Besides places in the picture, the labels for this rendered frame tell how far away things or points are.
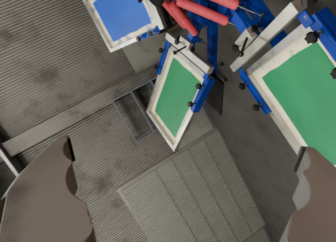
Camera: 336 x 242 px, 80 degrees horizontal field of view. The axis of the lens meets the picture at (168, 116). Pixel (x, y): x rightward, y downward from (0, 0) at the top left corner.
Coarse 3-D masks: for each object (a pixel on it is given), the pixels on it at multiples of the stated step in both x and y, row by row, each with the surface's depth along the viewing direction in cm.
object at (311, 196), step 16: (304, 160) 10; (320, 160) 10; (304, 176) 9; (320, 176) 9; (304, 192) 9; (320, 192) 8; (304, 208) 7; (320, 208) 7; (288, 224) 7; (304, 224) 7; (320, 224) 7; (288, 240) 6; (304, 240) 6; (320, 240) 6
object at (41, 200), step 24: (48, 168) 9; (72, 168) 9; (24, 192) 8; (48, 192) 8; (72, 192) 9; (24, 216) 7; (48, 216) 7; (72, 216) 7; (0, 240) 6; (24, 240) 6; (48, 240) 6; (72, 240) 6
